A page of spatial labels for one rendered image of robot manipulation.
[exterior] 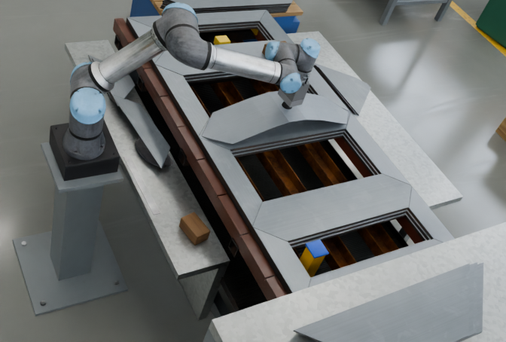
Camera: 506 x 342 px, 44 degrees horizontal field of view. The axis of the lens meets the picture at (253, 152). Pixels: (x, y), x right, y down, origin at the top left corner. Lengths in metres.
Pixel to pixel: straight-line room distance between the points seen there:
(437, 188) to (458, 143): 1.72
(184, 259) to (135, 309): 0.72
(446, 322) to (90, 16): 3.23
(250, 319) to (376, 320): 0.35
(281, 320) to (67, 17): 3.08
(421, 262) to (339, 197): 0.48
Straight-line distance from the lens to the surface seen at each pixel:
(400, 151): 2.89
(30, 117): 3.61
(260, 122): 2.43
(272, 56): 2.29
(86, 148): 2.31
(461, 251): 2.15
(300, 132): 2.57
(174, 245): 2.24
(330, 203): 2.33
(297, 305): 1.76
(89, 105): 2.21
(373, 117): 2.99
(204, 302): 2.45
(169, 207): 2.35
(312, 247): 2.12
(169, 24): 2.14
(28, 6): 4.46
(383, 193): 2.48
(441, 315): 1.92
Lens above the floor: 2.44
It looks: 42 degrees down
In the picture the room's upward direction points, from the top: 20 degrees clockwise
